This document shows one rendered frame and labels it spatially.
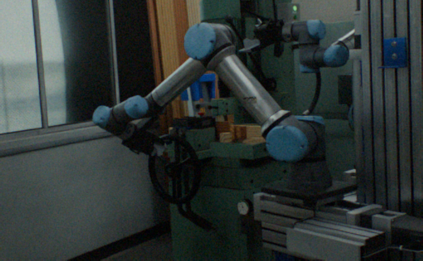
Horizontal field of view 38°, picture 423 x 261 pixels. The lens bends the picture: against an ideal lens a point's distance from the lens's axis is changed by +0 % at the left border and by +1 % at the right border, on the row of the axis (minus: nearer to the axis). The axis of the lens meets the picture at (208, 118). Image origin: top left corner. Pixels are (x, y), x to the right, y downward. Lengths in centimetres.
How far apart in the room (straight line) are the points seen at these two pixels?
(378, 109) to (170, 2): 257
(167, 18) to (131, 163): 102
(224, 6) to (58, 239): 183
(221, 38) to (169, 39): 233
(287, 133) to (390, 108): 34
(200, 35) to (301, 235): 68
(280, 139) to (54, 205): 214
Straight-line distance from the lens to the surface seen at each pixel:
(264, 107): 188
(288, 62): 278
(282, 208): 206
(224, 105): 267
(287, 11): 284
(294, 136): 182
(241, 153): 248
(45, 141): 366
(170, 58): 424
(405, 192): 199
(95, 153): 393
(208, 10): 265
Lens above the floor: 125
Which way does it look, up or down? 6 degrees down
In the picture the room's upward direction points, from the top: 3 degrees counter-clockwise
